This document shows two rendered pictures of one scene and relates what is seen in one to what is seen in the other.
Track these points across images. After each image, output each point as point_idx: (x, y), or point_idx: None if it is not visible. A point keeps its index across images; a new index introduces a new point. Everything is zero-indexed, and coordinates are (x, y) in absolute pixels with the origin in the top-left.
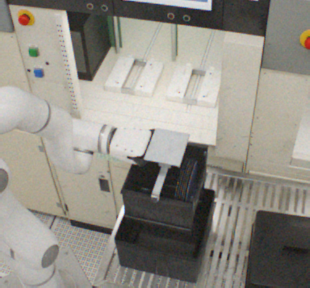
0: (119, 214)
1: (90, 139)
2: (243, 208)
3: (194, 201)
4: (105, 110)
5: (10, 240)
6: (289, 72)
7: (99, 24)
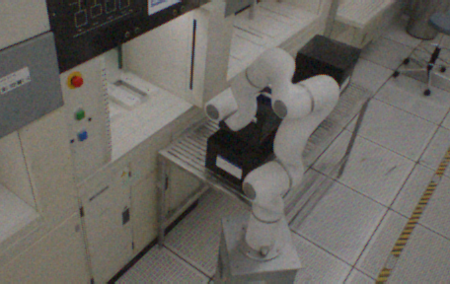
0: (207, 181)
1: None
2: None
3: None
4: (112, 144)
5: (301, 160)
6: (227, 16)
7: None
